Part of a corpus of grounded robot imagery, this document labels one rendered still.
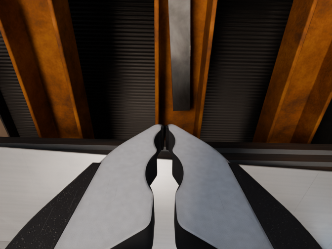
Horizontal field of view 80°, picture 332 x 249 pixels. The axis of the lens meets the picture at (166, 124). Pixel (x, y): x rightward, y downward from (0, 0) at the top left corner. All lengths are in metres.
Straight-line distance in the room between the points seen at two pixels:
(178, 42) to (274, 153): 0.19
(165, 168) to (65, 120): 0.27
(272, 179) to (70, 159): 0.23
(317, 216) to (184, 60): 0.27
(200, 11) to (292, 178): 0.26
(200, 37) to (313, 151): 0.22
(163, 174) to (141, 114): 0.32
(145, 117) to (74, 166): 0.33
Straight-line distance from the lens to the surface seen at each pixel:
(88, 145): 0.26
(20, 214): 0.35
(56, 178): 0.27
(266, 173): 0.25
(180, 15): 0.29
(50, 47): 0.39
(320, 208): 0.33
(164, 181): 0.24
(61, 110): 0.43
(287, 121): 0.45
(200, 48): 0.35
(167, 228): 0.31
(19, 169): 0.28
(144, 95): 0.51
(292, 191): 0.29
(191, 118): 0.39
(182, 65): 0.30
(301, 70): 0.42
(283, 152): 0.28
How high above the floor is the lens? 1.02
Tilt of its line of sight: 60 degrees down
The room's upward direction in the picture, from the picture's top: 179 degrees counter-clockwise
